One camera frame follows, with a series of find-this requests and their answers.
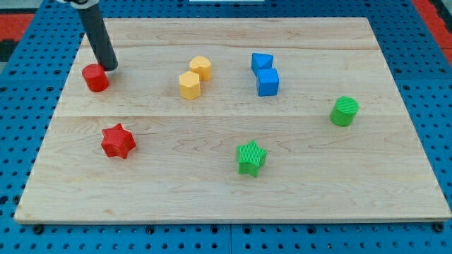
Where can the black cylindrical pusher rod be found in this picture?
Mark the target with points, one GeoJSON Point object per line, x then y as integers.
{"type": "Point", "coordinates": [96, 31]}

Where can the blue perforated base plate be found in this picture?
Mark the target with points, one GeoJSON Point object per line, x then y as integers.
{"type": "Point", "coordinates": [34, 76]}

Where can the wooden board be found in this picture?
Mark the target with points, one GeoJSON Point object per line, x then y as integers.
{"type": "Point", "coordinates": [183, 169]}

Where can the blue triangle block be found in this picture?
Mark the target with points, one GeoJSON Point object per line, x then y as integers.
{"type": "Point", "coordinates": [260, 61]}

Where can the green star block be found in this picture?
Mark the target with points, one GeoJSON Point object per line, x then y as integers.
{"type": "Point", "coordinates": [250, 158]}

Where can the yellow hexagon block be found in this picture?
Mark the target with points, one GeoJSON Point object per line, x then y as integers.
{"type": "Point", "coordinates": [190, 85]}

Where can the green cylinder block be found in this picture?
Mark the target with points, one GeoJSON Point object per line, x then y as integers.
{"type": "Point", "coordinates": [344, 111]}

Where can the red cylinder block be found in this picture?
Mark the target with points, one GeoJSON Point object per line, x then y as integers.
{"type": "Point", "coordinates": [95, 77]}

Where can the red star block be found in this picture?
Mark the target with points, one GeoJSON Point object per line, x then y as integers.
{"type": "Point", "coordinates": [117, 141]}

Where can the blue cube block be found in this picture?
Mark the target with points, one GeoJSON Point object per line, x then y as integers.
{"type": "Point", "coordinates": [267, 82]}

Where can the yellow heart block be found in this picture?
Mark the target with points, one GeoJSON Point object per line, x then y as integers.
{"type": "Point", "coordinates": [202, 66]}

